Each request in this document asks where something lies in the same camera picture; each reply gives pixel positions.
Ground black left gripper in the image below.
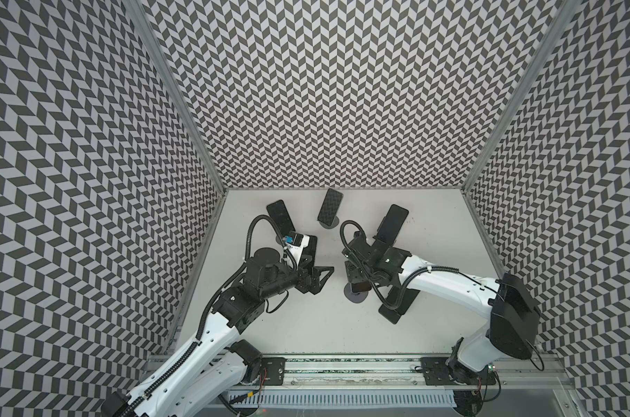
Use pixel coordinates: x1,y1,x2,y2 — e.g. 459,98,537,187
261,254,334,301

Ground teal-edged phone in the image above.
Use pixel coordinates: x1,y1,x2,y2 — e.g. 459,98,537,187
299,236,318,274
317,189,344,223

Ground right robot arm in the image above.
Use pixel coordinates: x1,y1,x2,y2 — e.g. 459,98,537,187
341,228,543,385

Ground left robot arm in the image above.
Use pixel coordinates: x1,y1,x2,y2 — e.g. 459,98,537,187
100,215,335,416

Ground black flat stand back right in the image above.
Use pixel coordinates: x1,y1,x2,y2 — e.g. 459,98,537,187
369,236,393,263

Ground black flat stand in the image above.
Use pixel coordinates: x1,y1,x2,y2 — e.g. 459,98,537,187
378,306,405,325
369,236,393,263

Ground grey round stand centre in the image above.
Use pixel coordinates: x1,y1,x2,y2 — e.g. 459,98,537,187
344,283,370,304

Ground grey round stand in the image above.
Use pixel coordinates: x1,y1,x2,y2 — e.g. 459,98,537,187
319,216,340,230
344,283,370,304

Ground grey round stand middle back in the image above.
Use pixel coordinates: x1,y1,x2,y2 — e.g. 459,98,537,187
319,216,340,230

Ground black flat stand front right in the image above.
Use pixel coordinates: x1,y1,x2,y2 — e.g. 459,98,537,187
378,306,405,325

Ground purple-edged phone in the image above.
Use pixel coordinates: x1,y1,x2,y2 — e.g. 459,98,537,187
266,200,296,237

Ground white vent strip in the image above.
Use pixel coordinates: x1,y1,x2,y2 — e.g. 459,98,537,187
227,390,457,409

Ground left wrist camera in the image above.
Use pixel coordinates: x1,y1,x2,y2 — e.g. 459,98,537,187
284,231,311,250

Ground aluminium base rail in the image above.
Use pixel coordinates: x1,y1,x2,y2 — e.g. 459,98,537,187
272,354,574,390

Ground aluminium corner post left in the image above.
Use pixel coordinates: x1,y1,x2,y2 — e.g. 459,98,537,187
122,0,226,194

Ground aluminium corner post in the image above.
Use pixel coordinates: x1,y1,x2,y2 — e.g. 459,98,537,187
462,0,582,196
122,0,226,194

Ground aluminium corner post right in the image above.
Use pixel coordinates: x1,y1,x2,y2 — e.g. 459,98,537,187
462,0,582,196

